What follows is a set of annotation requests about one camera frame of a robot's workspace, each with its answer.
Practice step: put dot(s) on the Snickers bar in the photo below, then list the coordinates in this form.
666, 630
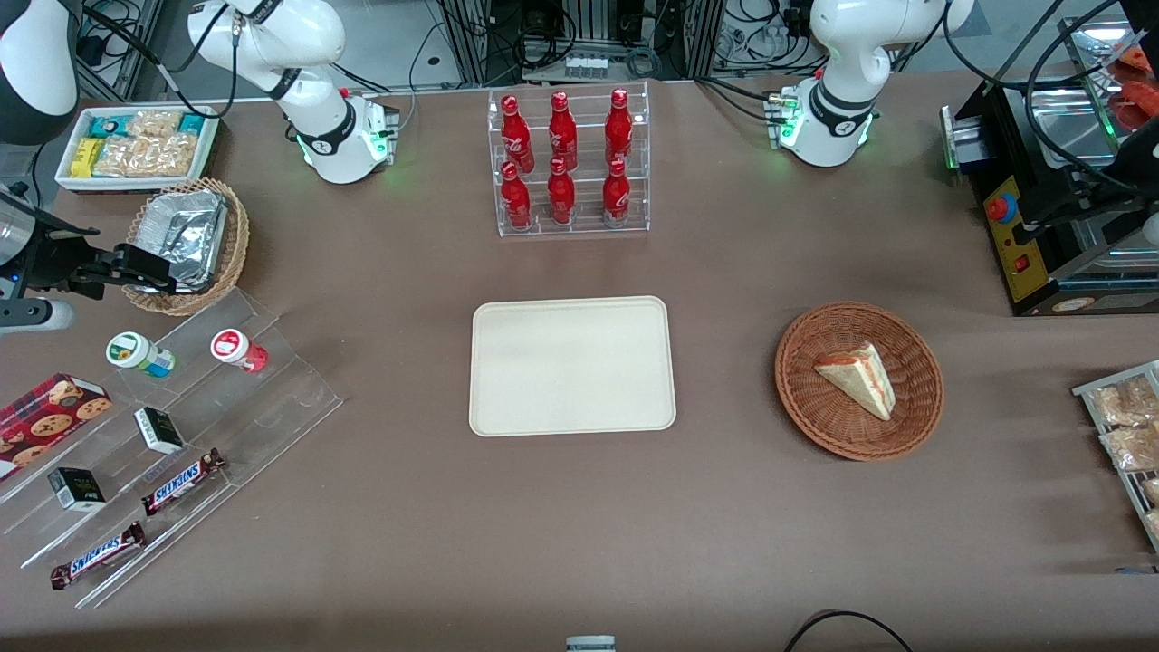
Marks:
181, 483
98, 555

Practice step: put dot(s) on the light tan wicker basket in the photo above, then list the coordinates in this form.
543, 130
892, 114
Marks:
237, 235

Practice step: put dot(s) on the round brown wicker basket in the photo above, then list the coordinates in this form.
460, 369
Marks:
815, 407

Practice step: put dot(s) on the grey device edge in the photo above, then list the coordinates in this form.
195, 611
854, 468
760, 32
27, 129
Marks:
590, 644

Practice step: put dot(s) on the red cola bottle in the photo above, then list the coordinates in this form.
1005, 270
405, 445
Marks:
515, 199
616, 193
562, 131
618, 127
515, 136
560, 195

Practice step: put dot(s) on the aluminium foil tray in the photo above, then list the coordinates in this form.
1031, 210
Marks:
186, 226

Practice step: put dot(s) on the cream plastic tray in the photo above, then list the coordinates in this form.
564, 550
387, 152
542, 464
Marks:
572, 366

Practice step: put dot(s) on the clear bag of snacks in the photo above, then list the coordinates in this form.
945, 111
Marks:
1127, 403
1132, 446

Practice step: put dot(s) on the black machine with yellow panel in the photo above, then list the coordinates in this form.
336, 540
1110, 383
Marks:
1023, 263

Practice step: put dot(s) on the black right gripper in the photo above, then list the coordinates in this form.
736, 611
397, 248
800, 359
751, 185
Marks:
56, 260

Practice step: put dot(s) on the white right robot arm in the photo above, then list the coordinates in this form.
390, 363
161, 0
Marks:
317, 36

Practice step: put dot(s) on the teal snack packet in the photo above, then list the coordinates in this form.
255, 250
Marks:
191, 123
107, 125

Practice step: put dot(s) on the clear acrylic stepped display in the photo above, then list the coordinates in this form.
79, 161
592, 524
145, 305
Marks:
272, 398

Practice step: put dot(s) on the clear acrylic bottle rack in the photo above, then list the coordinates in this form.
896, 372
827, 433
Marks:
584, 222

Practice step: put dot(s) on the red cookie box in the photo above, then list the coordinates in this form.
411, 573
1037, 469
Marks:
45, 421

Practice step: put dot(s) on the small rice cracker bag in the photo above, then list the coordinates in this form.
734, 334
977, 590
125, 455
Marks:
154, 122

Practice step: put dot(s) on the large rice cracker bag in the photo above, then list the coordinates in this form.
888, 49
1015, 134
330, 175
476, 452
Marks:
149, 156

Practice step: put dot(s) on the yellow snack bar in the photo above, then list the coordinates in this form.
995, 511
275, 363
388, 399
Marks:
87, 157

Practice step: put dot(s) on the triangular sandwich wedge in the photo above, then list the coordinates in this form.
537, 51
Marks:
860, 378

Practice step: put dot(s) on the white power strip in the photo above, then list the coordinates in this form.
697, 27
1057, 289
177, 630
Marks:
586, 67

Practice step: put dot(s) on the red gum bottle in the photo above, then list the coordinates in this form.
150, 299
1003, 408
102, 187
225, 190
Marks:
234, 348

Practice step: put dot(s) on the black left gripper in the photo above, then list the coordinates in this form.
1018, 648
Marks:
1143, 149

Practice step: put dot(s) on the red snack packet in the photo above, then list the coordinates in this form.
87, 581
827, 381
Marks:
1136, 100

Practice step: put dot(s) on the small black box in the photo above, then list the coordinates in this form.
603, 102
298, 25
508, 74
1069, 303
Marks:
159, 431
77, 490

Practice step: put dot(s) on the white plastic snack bin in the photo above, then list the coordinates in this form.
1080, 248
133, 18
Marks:
210, 136

